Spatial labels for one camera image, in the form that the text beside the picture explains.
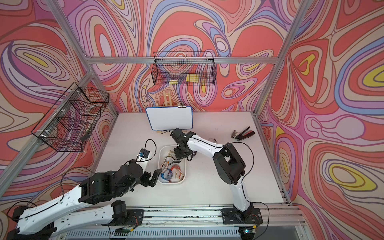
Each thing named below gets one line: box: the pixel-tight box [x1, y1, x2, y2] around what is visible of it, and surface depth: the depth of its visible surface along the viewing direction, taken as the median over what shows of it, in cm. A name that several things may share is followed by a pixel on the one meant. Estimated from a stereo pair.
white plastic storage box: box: [157, 145, 186, 185], surface depth 90 cm
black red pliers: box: [231, 126, 255, 142], surface depth 107 cm
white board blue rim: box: [145, 106, 193, 131], surface depth 97 cm
